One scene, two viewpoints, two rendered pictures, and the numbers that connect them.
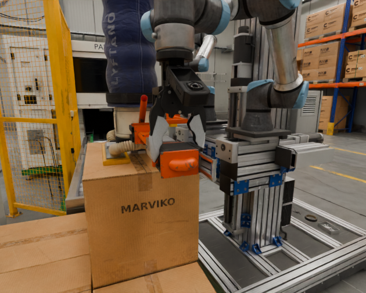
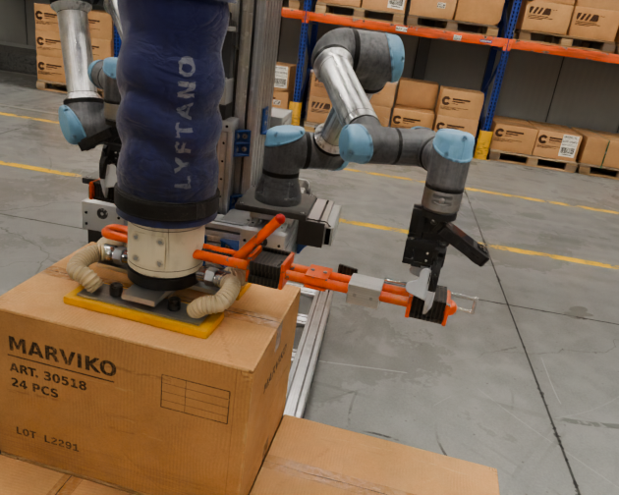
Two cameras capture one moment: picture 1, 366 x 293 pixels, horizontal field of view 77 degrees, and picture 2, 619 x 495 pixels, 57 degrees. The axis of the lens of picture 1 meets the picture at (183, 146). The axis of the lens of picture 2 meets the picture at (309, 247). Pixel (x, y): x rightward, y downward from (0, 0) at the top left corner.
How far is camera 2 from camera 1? 116 cm
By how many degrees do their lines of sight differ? 57
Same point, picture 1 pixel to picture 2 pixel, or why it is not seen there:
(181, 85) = (479, 251)
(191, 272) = (296, 427)
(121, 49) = (200, 125)
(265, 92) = (304, 150)
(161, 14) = (457, 186)
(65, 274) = not seen: outside the picture
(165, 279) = (285, 451)
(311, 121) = not seen: hidden behind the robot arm
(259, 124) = (294, 195)
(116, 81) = (188, 183)
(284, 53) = not seen: hidden behind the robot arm
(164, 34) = (455, 202)
